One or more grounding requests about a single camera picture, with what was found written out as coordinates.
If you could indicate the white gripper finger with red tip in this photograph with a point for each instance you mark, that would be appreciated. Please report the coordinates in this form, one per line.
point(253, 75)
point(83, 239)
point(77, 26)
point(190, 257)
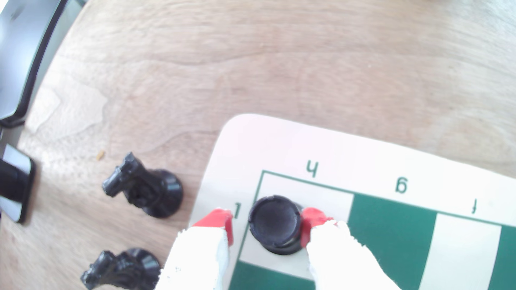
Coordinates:
point(197, 257)
point(342, 261)

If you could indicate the black rook chess piece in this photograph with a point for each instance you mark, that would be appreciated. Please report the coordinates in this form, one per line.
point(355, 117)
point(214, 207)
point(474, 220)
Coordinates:
point(275, 221)

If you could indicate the green and white chess mat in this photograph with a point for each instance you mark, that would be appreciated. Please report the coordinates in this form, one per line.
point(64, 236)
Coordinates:
point(403, 241)

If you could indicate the black knight chess piece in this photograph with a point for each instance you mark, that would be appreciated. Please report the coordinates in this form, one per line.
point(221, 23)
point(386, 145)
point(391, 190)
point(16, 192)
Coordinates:
point(149, 191)
point(125, 270)

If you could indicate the small yellow crumb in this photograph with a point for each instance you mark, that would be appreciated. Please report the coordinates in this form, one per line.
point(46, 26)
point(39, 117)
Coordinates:
point(100, 155)

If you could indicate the black glossy flat device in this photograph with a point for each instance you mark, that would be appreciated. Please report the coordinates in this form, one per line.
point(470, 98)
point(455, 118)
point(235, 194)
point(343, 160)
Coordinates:
point(12, 185)

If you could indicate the black framed glossy screen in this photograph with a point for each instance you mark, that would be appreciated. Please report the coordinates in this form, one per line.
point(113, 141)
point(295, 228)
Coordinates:
point(24, 48)

